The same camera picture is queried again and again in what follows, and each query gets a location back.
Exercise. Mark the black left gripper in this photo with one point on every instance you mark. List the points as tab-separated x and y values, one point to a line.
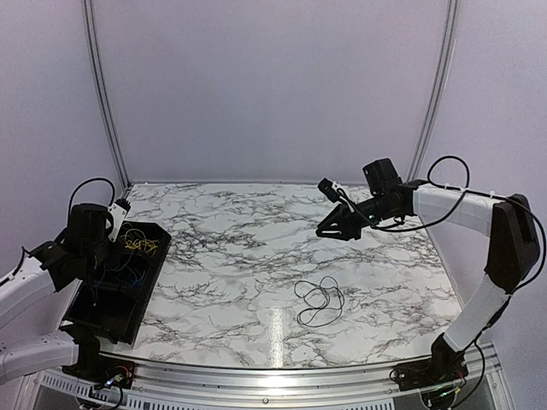
113	258

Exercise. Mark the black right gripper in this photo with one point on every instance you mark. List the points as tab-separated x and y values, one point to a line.
338	216

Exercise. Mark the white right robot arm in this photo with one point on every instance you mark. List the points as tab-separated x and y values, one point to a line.
520	335

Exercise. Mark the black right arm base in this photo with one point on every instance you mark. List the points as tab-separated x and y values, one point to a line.
444	365

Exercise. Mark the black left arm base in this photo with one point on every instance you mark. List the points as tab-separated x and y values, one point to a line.
92	366

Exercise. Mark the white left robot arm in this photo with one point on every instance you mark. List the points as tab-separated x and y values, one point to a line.
89	241

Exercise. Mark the black divided storage bin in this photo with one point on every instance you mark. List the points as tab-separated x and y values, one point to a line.
112	306

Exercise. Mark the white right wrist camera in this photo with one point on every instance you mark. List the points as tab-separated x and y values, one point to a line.
336	194

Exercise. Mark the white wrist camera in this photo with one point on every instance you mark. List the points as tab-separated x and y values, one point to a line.
336	194
116	214

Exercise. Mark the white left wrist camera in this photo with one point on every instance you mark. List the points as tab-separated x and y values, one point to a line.
116	214

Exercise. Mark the aluminium front table rail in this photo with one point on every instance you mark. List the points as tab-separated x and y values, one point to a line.
388	385

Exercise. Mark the grey corner frame post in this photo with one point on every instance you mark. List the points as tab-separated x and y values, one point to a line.
441	75

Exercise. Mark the grey left frame post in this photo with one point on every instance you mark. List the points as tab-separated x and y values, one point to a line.
99	81

